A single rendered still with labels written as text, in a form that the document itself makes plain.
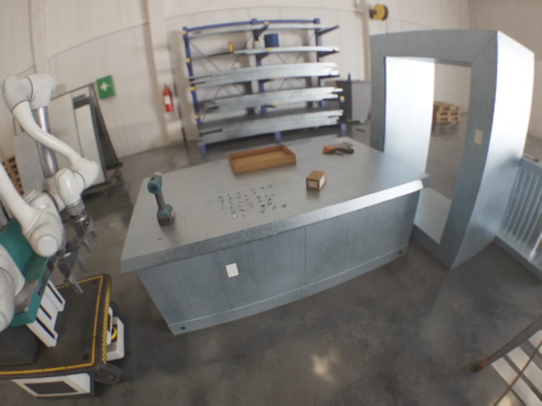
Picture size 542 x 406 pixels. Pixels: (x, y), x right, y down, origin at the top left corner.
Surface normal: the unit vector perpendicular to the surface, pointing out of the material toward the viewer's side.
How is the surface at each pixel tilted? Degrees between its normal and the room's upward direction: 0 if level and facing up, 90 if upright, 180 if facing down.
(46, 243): 99
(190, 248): 67
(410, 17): 90
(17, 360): 90
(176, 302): 90
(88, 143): 78
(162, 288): 90
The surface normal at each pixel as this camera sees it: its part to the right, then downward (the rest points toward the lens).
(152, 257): 0.26, 0.07
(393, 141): 0.27, 0.46
